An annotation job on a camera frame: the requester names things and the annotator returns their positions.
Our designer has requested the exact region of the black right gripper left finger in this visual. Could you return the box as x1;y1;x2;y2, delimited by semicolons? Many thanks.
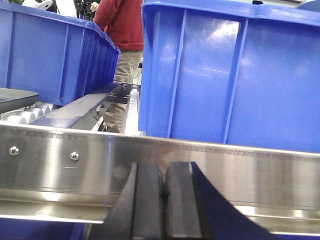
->
88;162;165;240

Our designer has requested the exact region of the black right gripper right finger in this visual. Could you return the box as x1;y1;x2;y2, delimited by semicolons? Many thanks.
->
165;161;275;240

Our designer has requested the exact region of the silver steel tray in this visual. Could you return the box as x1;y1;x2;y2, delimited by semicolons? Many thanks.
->
0;87;39;114

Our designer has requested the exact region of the roller track strip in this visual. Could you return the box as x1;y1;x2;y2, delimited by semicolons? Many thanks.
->
120;88;145;136

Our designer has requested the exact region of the round head screw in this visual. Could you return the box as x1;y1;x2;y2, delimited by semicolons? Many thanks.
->
8;146;20;156
69;151;80;162

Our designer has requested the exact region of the blue crate upper right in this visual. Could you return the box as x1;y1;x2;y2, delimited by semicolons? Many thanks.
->
138;0;320;153

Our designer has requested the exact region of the large blue crate upper left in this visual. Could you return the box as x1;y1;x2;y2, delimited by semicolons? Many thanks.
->
0;1;120;106

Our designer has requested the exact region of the person in red sweater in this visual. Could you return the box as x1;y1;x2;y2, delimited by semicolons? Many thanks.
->
89;0;145;133

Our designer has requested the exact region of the stainless steel shelf rail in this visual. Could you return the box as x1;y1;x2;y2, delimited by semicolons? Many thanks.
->
0;123;320;240

